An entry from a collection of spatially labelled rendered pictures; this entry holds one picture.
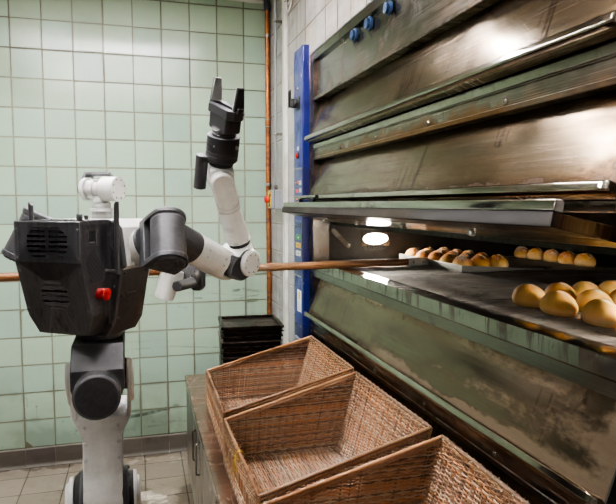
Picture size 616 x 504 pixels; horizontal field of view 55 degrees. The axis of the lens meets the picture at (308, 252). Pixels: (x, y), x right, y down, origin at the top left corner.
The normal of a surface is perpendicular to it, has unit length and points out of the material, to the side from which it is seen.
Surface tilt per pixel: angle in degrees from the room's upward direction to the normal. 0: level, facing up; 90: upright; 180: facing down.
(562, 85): 90
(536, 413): 70
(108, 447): 84
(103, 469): 84
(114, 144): 90
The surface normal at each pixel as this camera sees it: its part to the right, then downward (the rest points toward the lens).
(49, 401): 0.28, 0.07
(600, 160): -0.90, -0.32
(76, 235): -0.33, 0.08
